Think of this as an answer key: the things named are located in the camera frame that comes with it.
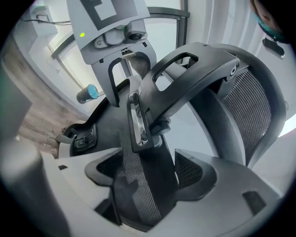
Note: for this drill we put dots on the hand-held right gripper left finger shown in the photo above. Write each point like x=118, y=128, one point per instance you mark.
x=78, y=185

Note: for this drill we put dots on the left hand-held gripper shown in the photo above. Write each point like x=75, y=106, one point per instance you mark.
x=97, y=14

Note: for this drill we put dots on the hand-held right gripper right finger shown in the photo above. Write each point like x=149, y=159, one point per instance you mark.
x=219, y=208

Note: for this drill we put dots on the white desk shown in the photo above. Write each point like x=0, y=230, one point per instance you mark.
x=44, y=32

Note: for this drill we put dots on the person's face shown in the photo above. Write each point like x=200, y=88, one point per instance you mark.
x=266, y=14

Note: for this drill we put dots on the black framed window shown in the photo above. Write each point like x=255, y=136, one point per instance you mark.
x=166, y=34

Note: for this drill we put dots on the black head-worn camera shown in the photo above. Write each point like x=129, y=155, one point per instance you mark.
x=274, y=47

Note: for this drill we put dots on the black office chair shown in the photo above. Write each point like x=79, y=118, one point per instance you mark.
x=189, y=76

